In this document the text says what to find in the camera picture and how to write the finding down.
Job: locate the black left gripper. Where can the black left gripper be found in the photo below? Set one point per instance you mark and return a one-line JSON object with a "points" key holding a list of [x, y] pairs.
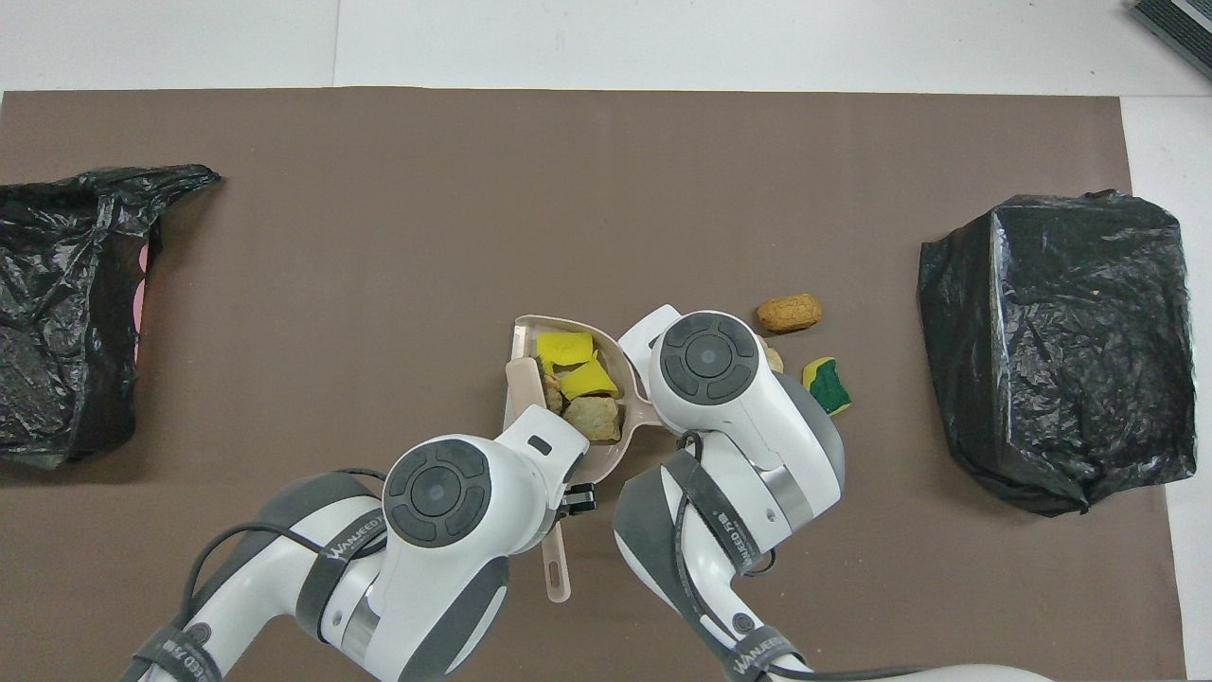
{"points": [[579, 498]]}

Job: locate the beige plastic dustpan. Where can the beige plastic dustpan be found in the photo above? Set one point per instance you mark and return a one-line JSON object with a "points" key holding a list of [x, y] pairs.
{"points": [[620, 445]]}

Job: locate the beige hand brush black bristles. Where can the beige hand brush black bristles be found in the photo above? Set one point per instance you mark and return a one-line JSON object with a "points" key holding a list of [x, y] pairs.
{"points": [[557, 568]]}

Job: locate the bulky greyish foam lump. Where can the bulky greyish foam lump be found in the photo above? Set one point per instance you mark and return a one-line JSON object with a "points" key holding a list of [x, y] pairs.
{"points": [[595, 419]]}

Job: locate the yellowish foam lump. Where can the yellowish foam lump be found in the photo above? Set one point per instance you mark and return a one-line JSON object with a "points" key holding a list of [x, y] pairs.
{"points": [[553, 390]]}

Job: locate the small yellow sponge piece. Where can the small yellow sponge piece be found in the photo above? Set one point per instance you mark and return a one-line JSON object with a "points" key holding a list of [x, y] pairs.
{"points": [[589, 381]]}

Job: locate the large notched yellow sponge piece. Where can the large notched yellow sponge piece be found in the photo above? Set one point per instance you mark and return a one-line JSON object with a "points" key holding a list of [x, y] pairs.
{"points": [[565, 347]]}

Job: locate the pale round foam lump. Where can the pale round foam lump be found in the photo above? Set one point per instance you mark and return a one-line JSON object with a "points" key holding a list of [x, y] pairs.
{"points": [[775, 360]]}

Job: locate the green and yellow sponge piece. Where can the green and yellow sponge piece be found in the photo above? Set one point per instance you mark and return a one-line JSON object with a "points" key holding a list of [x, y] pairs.
{"points": [[827, 386]]}

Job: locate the orange brown bread shaped lump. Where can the orange brown bread shaped lump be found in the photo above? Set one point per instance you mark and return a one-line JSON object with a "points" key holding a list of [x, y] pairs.
{"points": [[789, 313]]}

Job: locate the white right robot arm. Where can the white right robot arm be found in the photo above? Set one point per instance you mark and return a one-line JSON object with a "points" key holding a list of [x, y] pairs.
{"points": [[729, 407]]}

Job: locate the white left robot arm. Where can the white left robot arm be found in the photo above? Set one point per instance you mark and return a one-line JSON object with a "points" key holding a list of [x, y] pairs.
{"points": [[436, 530]]}

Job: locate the black bag lined pink bin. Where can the black bag lined pink bin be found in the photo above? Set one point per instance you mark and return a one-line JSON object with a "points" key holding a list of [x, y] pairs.
{"points": [[57, 313]]}

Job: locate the brown paper table mat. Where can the brown paper table mat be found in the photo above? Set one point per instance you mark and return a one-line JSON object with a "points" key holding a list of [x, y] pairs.
{"points": [[379, 237]]}

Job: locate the dark ribbed grille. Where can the dark ribbed grille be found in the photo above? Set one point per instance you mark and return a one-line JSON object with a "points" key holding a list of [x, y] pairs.
{"points": [[1179, 24]]}

